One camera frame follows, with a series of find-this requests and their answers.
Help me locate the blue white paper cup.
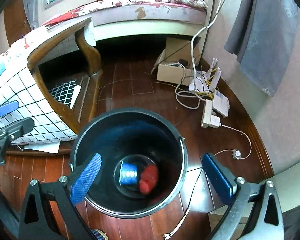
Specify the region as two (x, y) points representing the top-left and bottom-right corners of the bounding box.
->
(119, 161), (138, 185)

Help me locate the red plastic bag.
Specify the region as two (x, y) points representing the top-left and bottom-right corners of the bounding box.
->
(139, 164), (158, 194)

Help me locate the black trash bucket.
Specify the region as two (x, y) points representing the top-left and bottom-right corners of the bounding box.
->
(70, 108), (188, 219)

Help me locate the white grid tablecloth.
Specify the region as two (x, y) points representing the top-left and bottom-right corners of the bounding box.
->
(0, 17), (97, 146)

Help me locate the white power strip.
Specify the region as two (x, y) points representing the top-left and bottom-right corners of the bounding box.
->
(200, 90), (230, 128)

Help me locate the white wifi router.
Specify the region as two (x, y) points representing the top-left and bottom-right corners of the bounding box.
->
(189, 58), (222, 94)

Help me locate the grey curtain left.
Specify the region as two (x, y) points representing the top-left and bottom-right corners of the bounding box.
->
(23, 0), (39, 30)

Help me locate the cardboard box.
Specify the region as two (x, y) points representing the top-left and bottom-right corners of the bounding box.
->
(150, 37), (193, 86)

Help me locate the grey hanging cloth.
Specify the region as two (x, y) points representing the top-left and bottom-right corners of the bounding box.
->
(224, 0), (298, 96)

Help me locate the bed with floral cover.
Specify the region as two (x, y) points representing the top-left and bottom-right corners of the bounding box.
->
(38, 0), (207, 41)

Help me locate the white charger cable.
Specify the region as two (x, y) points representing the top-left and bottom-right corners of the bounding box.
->
(213, 123), (253, 160)

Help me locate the wooden table frame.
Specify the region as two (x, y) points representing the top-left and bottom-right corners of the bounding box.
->
(5, 17), (103, 157)

